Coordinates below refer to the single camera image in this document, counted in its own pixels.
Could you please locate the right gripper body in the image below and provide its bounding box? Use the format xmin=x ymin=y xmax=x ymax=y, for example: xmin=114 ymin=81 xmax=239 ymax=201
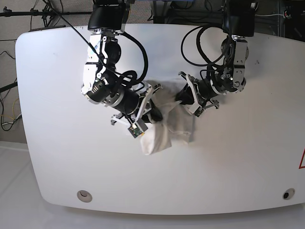
xmin=109 ymin=83 xmax=152 ymax=121

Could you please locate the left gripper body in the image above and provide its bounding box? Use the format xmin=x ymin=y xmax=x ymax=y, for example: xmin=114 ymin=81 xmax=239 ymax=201
xmin=178 ymin=71 xmax=219 ymax=112

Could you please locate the white printed T-shirt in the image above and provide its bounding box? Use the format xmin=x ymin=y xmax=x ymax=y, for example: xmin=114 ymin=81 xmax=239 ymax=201
xmin=140 ymin=80 xmax=194 ymax=156

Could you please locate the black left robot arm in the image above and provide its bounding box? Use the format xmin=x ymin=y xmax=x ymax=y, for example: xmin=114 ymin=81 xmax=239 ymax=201
xmin=175 ymin=0 xmax=257 ymax=117

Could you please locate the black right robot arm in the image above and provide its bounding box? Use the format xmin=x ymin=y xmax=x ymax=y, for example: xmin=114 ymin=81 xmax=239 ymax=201
xmin=81 ymin=0 xmax=163 ymax=124

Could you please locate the left table grommet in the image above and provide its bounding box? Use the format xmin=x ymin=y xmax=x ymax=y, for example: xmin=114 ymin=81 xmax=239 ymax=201
xmin=77 ymin=190 xmax=92 ymax=203

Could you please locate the table grommet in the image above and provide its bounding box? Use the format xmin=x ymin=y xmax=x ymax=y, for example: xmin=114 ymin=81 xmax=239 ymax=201
xmin=77 ymin=190 xmax=92 ymax=203
xmin=283 ymin=188 xmax=295 ymax=200

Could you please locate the red triangle sticker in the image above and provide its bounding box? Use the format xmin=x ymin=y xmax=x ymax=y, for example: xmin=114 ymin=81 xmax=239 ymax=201
xmin=299 ymin=150 xmax=305 ymax=169

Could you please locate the black tripod stand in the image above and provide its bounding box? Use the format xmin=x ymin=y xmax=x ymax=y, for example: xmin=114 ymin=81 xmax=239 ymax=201
xmin=0 ymin=0 xmax=92 ymax=31

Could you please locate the right table grommet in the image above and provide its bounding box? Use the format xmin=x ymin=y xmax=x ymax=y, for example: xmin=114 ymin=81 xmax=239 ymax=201
xmin=283 ymin=188 xmax=295 ymax=200

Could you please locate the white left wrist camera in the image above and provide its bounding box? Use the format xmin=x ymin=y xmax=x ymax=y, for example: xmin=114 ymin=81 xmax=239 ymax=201
xmin=189 ymin=104 xmax=204 ymax=117

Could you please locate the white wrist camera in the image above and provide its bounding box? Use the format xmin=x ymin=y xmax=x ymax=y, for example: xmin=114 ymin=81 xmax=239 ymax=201
xmin=189 ymin=104 xmax=204 ymax=117
xmin=128 ymin=119 xmax=148 ymax=138

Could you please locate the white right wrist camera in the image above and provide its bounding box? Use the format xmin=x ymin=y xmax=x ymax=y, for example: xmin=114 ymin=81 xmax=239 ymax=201
xmin=128 ymin=119 xmax=148 ymax=138

